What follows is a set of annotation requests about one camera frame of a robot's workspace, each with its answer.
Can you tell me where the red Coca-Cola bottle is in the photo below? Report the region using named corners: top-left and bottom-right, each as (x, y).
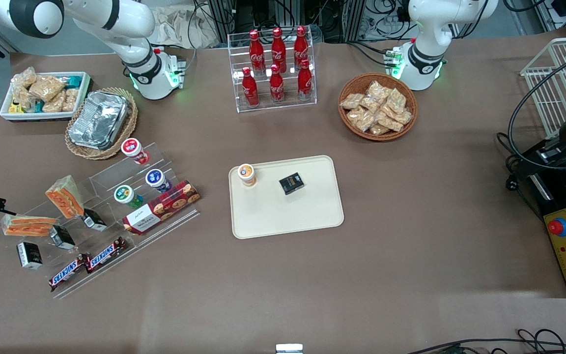
top-left (297, 59), bottom-right (313, 100)
top-left (249, 29), bottom-right (266, 75)
top-left (241, 67), bottom-right (259, 107)
top-left (271, 27), bottom-right (287, 73)
top-left (269, 64), bottom-right (285, 104)
top-left (293, 26), bottom-right (310, 69)

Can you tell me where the looping black camera cable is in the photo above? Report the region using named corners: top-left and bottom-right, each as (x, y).
top-left (508, 43), bottom-right (566, 171)

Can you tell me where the beige crumpled cloth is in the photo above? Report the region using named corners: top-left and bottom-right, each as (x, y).
top-left (151, 4), bottom-right (221, 50)

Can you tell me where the small black chocolate box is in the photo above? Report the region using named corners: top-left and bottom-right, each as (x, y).
top-left (82, 208), bottom-right (109, 232)
top-left (279, 172), bottom-right (305, 196)
top-left (49, 225), bottom-right (76, 250)
top-left (16, 241), bottom-right (44, 270)

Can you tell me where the white rectangular plastic bin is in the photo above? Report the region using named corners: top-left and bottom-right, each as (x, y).
top-left (0, 71), bottom-right (92, 122)

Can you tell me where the Snickers chocolate bar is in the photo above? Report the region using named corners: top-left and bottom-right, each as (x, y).
top-left (48, 253), bottom-right (91, 292)
top-left (85, 236), bottom-right (128, 274)

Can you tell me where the silver foil food container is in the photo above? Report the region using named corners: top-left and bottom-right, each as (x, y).
top-left (68, 90), bottom-right (132, 150)

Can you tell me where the red-lidded snack cup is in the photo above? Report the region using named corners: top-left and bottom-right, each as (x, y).
top-left (120, 138), bottom-right (150, 166)

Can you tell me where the aluminium profile rack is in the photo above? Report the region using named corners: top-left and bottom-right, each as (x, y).
top-left (207, 0), bottom-right (362, 42)

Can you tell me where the blue-lidded snack cup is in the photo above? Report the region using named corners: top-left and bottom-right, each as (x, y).
top-left (145, 168), bottom-right (172, 194)

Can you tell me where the clear acrylic stepped display stand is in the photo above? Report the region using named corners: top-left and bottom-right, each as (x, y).
top-left (15, 142), bottom-right (201, 300)

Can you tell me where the black arm base cable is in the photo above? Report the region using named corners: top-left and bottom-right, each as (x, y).
top-left (346, 41), bottom-right (393, 67)

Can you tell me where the coiled black cable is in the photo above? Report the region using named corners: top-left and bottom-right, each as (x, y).
top-left (516, 328), bottom-right (566, 354)

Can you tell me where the red tartan cookie box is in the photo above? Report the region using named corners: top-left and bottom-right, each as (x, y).
top-left (122, 180), bottom-right (201, 236)

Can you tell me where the clear-wrapped rice cracker packet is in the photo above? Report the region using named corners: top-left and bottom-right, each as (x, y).
top-left (62, 88), bottom-right (80, 113)
top-left (28, 75), bottom-right (66, 102)
top-left (13, 88), bottom-right (36, 111)
top-left (11, 67), bottom-right (37, 90)
top-left (42, 91), bottom-right (66, 113)

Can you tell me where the white wire basket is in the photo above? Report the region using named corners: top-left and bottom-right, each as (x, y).
top-left (520, 36), bottom-right (566, 139)

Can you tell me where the round brown wicker bowl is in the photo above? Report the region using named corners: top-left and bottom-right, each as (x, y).
top-left (338, 72), bottom-right (419, 142)

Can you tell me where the wrapped triangle sandwich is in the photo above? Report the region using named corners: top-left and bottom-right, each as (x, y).
top-left (0, 213), bottom-right (59, 237)
top-left (45, 175), bottom-right (85, 220)

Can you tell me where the orange-lidded snack cup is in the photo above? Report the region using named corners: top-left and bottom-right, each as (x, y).
top-left (237, 163), bottom-right (257, 188)

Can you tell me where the green-lidded snack cup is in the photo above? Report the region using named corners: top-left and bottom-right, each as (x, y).
top-left (113, 184), bottom-right (144, 209)

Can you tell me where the beige plastic serving tray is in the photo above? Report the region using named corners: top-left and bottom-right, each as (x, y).
top-left (228, 155), bottom-right (345, 240)

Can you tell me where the black power cable with plug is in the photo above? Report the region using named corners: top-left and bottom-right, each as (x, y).
top-left (497, 132), bottom-right (532, 193)

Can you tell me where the long black cable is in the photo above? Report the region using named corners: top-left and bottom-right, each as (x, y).
top-left (406, 337), bottom-right (566, 354)

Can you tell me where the clear acrylic bottle rack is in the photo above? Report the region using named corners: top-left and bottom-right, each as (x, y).
top-left (227, 30), bottom-right (318, 114)

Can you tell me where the flat oval wicker basket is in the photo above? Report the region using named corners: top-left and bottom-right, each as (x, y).
top-left (65, 87), bottom-right (139, 161)

